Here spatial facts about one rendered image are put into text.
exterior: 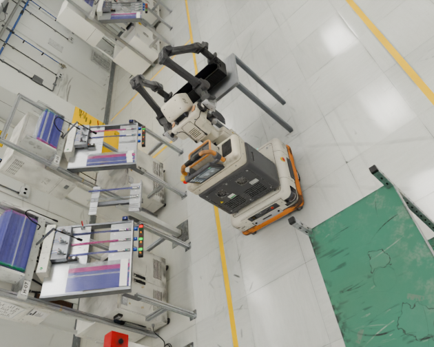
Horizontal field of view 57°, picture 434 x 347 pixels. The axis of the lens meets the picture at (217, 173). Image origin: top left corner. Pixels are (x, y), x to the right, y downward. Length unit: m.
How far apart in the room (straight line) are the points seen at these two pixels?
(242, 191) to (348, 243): 1.48
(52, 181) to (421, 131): 3.52
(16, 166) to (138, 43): 3.73
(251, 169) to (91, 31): 5.07
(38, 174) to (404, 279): 3.71
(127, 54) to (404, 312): 6.65
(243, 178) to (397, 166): 1.10
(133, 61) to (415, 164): 5.69
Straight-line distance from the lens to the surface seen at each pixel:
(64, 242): 3.73
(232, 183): 3.06
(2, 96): 6.41
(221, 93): 3.49
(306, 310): 3.02
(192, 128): 3.09
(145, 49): 7.53
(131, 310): 3.75
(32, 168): 4.50
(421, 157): 3.05
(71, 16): 7.41
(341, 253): 1.83
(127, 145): 4.53
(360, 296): 1.74
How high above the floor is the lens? 2.44
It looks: 34 degrees down
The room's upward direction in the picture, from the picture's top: 57 degrees counter-clockwise
